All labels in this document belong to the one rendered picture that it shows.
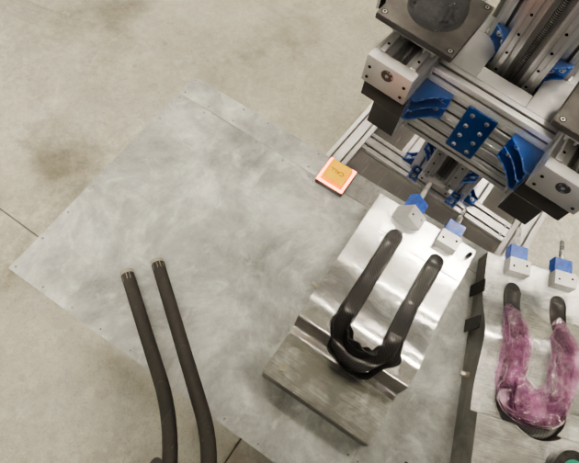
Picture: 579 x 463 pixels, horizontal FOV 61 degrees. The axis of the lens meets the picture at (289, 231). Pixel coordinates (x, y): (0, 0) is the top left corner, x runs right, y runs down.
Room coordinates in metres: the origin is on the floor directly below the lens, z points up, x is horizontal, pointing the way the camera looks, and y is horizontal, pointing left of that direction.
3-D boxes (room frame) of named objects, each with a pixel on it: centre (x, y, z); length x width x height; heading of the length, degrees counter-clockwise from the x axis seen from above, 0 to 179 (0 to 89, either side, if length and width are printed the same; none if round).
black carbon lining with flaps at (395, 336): (0.32, -0.23, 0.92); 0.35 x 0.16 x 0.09; 156
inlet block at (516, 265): (0.52, -0.55, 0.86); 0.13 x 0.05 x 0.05; 173
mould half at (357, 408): (0.31, -0.22, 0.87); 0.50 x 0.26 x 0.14; 156
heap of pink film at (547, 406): (0.25, -0.57, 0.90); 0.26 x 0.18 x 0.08; 173
